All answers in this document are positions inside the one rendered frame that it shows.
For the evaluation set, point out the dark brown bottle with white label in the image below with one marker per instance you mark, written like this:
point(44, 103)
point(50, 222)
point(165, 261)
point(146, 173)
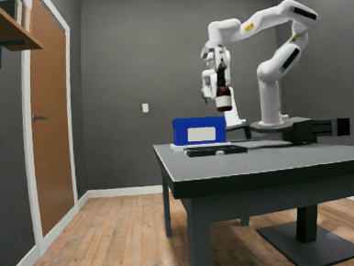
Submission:
point(223, 98)

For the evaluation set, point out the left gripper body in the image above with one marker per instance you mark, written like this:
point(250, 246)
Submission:
point(219, 52)

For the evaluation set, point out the blue box with white label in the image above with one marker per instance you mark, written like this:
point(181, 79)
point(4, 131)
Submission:
point(199, 130)

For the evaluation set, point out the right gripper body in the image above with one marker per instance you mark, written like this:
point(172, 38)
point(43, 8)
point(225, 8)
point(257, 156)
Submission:
point(207, 91)

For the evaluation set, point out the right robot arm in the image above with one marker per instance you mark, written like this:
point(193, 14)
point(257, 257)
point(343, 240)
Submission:
point(231, 116)

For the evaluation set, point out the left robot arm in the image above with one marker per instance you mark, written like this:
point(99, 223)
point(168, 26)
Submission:
point(304, 19)

